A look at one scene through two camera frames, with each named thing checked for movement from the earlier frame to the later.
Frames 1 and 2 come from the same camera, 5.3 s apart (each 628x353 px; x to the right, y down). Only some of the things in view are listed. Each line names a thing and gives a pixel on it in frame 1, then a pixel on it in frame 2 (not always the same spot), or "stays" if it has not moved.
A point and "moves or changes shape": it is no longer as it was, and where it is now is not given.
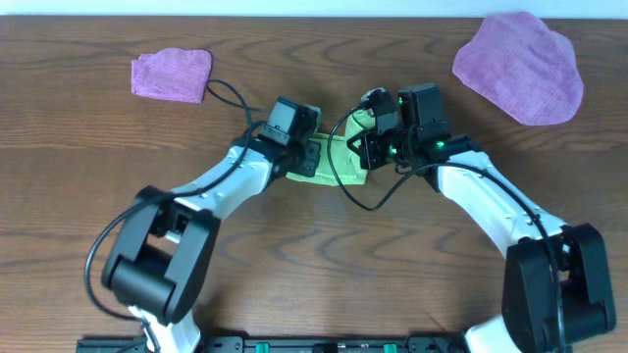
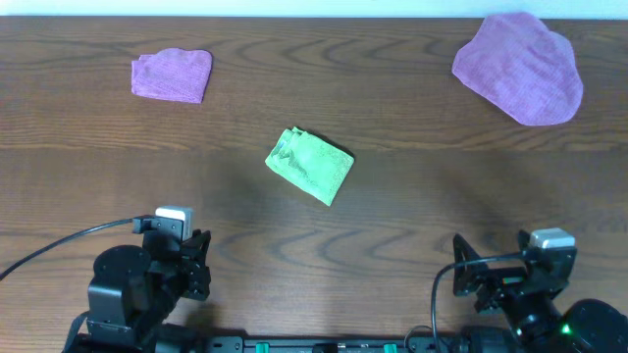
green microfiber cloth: (346, 162) moves or changes shape
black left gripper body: (299, 160) → (187, 275)
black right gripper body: (384, 149) → (496, 286)
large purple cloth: (525, 68) stays
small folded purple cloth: (173, 74) stays
